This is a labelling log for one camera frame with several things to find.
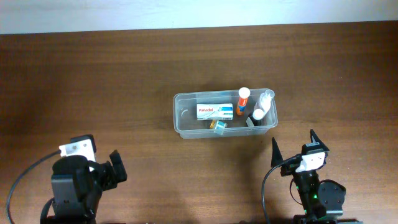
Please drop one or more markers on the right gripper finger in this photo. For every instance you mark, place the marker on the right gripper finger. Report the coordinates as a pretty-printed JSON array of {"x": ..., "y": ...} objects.
[
  {"x": 315, "y": 140},
  {"x": 276, "y": 158}
]

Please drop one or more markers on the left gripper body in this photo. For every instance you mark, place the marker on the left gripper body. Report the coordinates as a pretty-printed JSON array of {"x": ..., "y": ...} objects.
[{"x": 109, "y": 173}]

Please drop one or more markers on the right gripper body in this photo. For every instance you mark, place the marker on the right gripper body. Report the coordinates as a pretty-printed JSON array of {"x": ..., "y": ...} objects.
[{"x": 292, "y": 168}]

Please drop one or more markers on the dark bottle white cap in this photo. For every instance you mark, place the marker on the dark bottle white cap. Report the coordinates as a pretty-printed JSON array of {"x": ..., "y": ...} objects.
[{"x": 255, "y": 118}]

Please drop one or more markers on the white spray bottle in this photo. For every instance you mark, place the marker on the white spray bottle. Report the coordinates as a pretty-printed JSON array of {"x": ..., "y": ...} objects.
[{"x": 264, "y": 101}]

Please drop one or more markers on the small jar gold lid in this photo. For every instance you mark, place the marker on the small jar gold lid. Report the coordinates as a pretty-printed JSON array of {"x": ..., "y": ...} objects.
[{"x": 218, "y": 126}]

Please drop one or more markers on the orange tube white cap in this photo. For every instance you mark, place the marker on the orange tube white cap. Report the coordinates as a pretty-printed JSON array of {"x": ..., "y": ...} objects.
[{"x": 244, "y": 94}]

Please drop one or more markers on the white Panadol box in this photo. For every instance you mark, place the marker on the white Panadol box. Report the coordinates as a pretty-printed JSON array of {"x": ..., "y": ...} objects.
[{"x": 215, "y": 111}]

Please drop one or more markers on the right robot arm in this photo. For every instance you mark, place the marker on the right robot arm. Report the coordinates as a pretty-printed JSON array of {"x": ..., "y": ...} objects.
[{"x": 322, "y": 200}]

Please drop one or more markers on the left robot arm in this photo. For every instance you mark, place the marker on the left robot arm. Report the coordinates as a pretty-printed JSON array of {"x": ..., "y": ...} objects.
[{"x": 78, "y": 185}]

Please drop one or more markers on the clear plastic container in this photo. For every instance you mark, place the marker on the clear plastic container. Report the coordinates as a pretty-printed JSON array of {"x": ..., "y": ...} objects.
[{"x": 188, "y": 127}]

